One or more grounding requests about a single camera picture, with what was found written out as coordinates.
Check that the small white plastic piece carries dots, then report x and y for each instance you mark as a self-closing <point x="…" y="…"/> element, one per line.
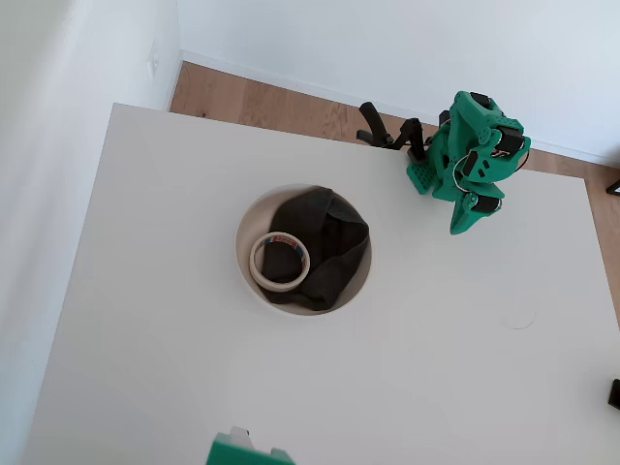
<point x="240" y="436"/>

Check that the green plastic stand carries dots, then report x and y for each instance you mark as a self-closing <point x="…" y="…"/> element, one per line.
<point x="232" y="453"/>

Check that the black table clamp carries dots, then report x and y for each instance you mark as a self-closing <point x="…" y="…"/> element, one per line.
<point x="375" y="123"/>

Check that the black cloth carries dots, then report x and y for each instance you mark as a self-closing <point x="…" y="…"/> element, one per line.
<point x="334" y="252"/>

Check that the small black box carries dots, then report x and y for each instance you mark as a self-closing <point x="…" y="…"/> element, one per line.
<point x="615" y="393"/>

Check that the black framed object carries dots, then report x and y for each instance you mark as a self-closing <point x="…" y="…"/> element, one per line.
<point x="615" y="188"/>

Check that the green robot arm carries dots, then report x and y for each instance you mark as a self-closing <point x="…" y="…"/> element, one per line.
<point x="465" y="126"/>

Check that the white round bowl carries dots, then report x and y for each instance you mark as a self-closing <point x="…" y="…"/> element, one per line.
<point x="247" y="232"/>

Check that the white baseboard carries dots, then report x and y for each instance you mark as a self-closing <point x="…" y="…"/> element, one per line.
<point x="310" y="89"/>

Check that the white wall socket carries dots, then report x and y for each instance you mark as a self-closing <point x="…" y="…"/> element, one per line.
<point x="154" y="60"/>

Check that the cream masking tape roll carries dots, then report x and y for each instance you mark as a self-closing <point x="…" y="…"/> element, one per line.
<point x="256" y="266"/>

